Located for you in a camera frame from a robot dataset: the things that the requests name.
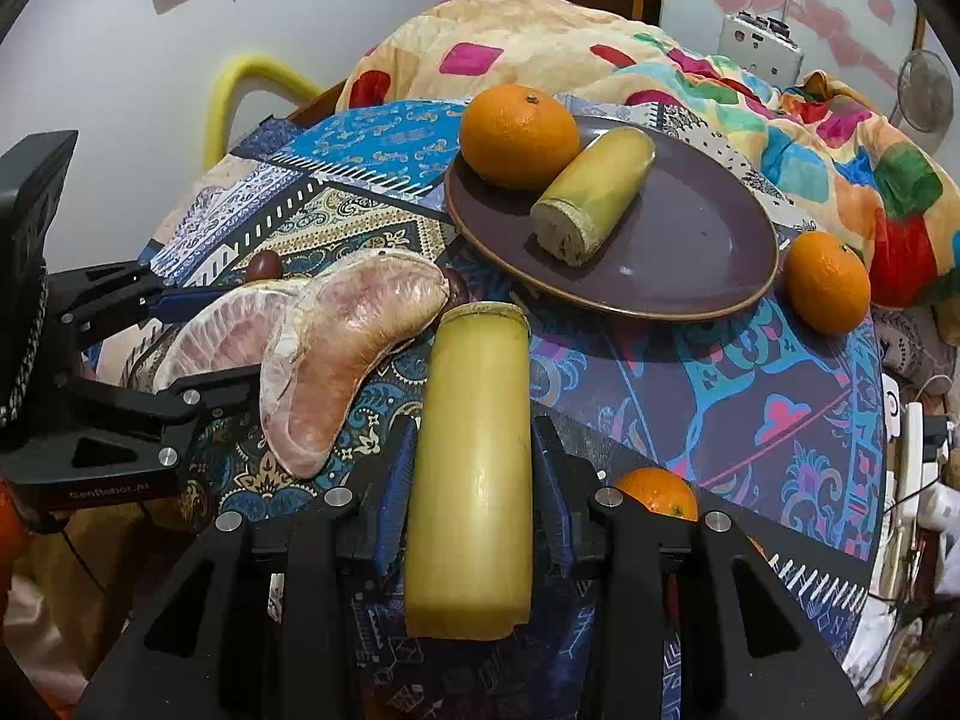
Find colourful patchwork quilt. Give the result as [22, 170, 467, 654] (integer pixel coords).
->
[334, 0, 960, 309]

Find large orange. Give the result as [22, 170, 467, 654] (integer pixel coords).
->
[458, 84, 581, 191]

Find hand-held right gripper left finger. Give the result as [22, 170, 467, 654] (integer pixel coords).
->
[79, 416, 421, 720]

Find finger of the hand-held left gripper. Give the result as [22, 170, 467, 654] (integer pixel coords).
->
[45, 370, 261, 478]
[47, 257, 250, 347]

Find short yellow sugarcane piece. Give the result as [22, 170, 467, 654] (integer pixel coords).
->
[530, 127, 656, 268]

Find small orange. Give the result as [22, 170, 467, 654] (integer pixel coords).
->
[783, 230, 872, 337]
[614, 466, 699, 523]

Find patterned blue bedsheet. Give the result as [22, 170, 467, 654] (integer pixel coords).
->
[96, 96, 892, 720]

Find peeled pink pomelo segment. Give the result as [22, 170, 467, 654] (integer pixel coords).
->
[153, 284, 302, 392]
[258, 250, 452, 480]

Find purple plate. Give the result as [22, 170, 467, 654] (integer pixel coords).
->
[444, 114, 780, 322]

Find yellow padded bed rail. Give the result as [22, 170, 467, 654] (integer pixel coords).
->
[205, 53, 324, 167]

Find long yellow sugarcane piece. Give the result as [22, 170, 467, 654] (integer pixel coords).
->
[403, 302, 535, 643]

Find white wall device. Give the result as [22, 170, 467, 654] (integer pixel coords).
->
[718, 9, 806, 84]

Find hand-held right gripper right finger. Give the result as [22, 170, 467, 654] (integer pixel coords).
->
[532, 415, 865, 720]

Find grey standing fan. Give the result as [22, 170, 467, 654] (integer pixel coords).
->
[892, 48, 956, 138]

